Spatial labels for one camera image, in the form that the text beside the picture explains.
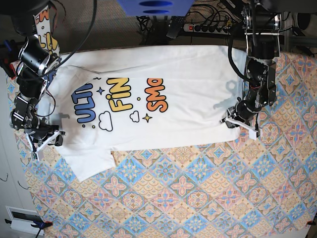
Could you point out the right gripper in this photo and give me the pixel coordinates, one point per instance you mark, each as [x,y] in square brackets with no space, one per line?
[42,132]

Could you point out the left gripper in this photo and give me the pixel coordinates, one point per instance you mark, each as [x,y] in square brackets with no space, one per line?
[244,111]

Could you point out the white printed T-shirt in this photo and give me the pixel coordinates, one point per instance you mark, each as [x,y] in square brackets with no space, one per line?
[140,98]

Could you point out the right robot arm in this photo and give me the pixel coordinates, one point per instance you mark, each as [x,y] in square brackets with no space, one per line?
[33,66]

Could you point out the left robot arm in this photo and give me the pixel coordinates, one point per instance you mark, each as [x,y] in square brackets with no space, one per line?
[261,29]

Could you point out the patterned tablecloth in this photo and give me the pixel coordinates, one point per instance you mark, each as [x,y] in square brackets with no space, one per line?
[240,189]

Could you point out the blue clamp lower left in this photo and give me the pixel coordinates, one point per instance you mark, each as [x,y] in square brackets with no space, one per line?
[35,224]

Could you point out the red black clamp upper left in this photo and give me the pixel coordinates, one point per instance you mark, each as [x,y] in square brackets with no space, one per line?
[8,55]

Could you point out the white power strip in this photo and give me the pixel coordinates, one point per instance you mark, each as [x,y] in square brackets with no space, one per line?
[197,28]

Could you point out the blue plastic box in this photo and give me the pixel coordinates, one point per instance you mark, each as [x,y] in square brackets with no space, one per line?
[156,7]

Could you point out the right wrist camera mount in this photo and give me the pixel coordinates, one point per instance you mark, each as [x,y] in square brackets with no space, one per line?
[37,148]

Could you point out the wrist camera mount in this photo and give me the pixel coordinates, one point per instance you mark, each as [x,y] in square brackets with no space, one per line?
[254,132]
[37,148]

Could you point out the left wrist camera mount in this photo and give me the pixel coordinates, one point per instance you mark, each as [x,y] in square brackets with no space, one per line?
[254,132]

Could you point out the white wall outlet plate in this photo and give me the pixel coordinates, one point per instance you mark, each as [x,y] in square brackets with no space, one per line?
[22,220]

